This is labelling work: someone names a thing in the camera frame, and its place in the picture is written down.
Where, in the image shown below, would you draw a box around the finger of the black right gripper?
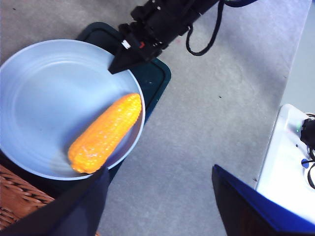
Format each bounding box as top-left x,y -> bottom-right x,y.
108,46 -> 148,75

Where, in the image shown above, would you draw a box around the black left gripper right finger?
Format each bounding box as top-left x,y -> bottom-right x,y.
212,164 -> 315,236

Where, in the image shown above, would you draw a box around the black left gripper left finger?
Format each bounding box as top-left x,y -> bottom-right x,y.
0,166 -> 110,236

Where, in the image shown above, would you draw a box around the yellow corn cob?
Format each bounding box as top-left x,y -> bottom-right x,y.
67,92 -> 143,174

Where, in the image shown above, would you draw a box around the blue round plate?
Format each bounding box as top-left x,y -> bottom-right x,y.
0,39 -> 146,181

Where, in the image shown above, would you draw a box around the brown wicker basket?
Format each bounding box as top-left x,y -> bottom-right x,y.
0,164 -> 56,231

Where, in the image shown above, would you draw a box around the black rectangular tray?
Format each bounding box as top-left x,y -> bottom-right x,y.
0,21 -> 172,200

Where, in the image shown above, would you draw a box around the black looped cable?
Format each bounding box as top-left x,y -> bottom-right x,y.
185,0 -> 225,56

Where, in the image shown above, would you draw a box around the black base cables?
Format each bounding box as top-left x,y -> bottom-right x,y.
299,112 -> 315,190

